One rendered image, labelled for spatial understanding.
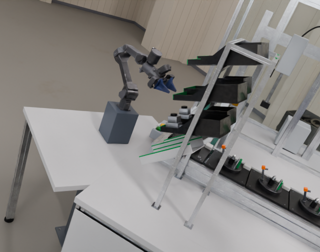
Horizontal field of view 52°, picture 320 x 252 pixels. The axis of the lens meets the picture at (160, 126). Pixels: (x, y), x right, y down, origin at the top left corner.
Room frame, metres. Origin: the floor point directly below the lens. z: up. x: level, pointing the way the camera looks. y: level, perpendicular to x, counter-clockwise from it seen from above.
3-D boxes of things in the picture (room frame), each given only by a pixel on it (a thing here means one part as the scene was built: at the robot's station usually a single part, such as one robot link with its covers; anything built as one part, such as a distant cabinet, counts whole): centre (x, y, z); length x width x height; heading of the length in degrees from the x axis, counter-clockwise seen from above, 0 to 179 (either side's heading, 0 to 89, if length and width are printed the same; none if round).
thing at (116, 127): (1.71, 0.23, 0.96); 0.14 x 0.14 x 0.20; 40
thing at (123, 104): (1.71, 0.23, 1.09); 0.07 x 0.07 x 0.06; 40
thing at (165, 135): (2.07, -0.13, 0.91); 0.89 x 0.06 x 0.11; 166
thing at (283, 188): (1.65, -0.70, 1.01); 0.24 x 0.24 x 0.13; 76
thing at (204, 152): (1.77, -0.21, 0.96); 0.24 x 0.24 x 0.02; 76
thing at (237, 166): (1.71, -0.46, 1.01); 0.24 x 0.24 x 0.13; 76
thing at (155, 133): (1.90, -0.02, 0.93); 0.21 x 0.07 x 0.06; 166
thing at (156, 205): (1.39, -0.25, 1.26); 0.36 x 0.21 x 0.80; 166
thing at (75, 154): (1.67, 0.20, 0.84); 0.90 x 0.70 x 0.03; 130
